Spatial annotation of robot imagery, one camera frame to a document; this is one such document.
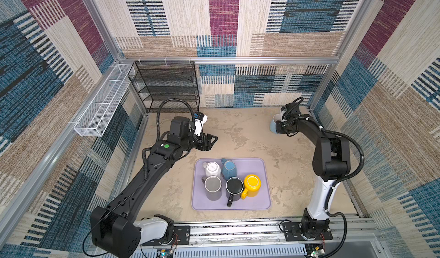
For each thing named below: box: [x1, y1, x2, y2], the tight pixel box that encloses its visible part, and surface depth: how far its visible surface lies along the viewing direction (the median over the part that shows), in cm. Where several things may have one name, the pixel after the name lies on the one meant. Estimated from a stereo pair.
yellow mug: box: [241, 173, 262, 200], surface depth 80 cm
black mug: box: [225, 176, 245, 208], surface depth 79 cm
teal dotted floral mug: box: [221, 158, 238, 181], surface depth 85 cm
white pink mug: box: [202, 161, 222, 178], surface depth 83 cm
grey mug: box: [201, 174, 223, 202], surface depth 79 cm
